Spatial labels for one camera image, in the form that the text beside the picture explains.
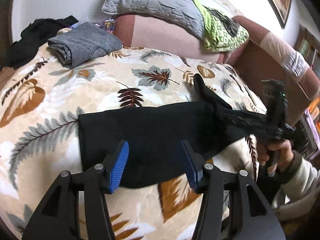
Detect black pants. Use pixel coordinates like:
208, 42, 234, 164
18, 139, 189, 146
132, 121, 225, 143
79, 74, 255, 189

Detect person's right forearm sleeve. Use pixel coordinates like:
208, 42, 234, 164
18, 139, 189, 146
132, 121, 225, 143
271, 151, 319, 222

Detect person's right hand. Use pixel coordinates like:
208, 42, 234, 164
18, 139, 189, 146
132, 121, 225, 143
257, 140, 294, 175

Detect pink bed headboard cushion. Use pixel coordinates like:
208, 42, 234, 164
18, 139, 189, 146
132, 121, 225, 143
114, 14, 319, 100

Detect green patterned cloth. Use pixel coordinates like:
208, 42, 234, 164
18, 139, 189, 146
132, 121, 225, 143
193, 0, 249, 52

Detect leaf pattern fleece blanket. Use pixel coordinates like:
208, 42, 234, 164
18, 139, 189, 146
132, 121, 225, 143
1, 44, 266, 239

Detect grey quilted pillow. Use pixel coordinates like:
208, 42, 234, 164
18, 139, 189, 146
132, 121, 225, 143
101, 0, 204, 40

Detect folded grey jeans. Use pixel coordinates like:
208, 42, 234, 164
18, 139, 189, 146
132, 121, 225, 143
47, 22, 122, 69

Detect black clothes pile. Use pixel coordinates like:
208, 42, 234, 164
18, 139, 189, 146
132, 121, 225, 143
3, 16, 78, 69

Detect colourful small package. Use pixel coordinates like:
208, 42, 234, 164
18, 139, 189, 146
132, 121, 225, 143
102, 18, 116, 34

